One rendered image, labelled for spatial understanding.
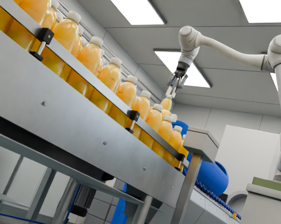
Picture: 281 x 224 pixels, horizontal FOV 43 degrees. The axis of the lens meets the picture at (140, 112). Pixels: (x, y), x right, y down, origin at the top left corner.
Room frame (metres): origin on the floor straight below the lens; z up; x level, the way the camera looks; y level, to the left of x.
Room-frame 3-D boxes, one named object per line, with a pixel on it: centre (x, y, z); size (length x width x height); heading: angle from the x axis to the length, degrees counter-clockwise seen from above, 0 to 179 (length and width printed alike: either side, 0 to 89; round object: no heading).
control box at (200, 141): (1.64, -0.33, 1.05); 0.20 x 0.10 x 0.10; 147
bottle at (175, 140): (1.67, -0.20, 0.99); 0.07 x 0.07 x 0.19
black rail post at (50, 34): (0.83, 0.29, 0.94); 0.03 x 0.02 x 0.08; 147
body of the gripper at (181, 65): (2.15, -0.15, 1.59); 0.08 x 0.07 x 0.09; 51
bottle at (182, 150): (1.78, -0.27, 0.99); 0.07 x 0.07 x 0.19
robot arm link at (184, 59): (2.15, -0.16, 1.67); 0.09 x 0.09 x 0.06
